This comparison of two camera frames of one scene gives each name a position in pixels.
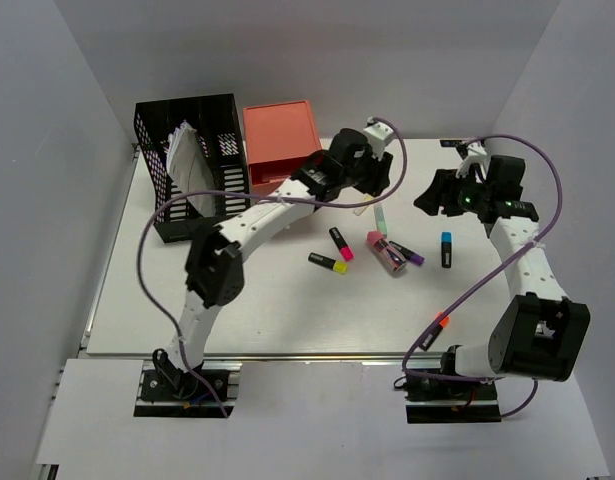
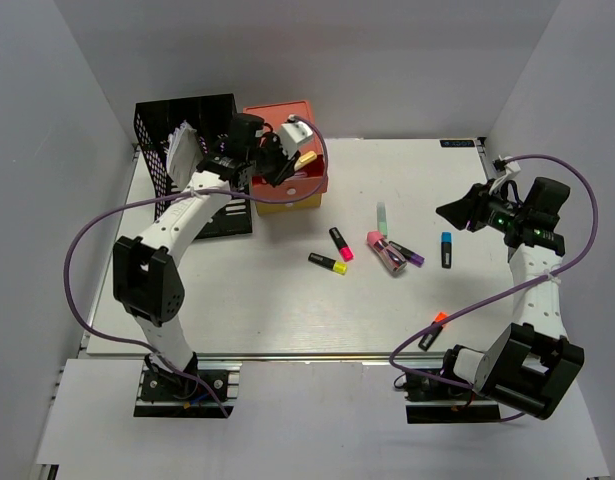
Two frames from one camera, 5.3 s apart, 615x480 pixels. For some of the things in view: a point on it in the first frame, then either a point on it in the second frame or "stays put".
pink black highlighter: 341,244 stays put
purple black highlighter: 407,254 stays put
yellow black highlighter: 336,265 stays put
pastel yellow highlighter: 360,210 -> 303,160
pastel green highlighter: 380,219 stays put
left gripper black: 380,172 -> 286,165
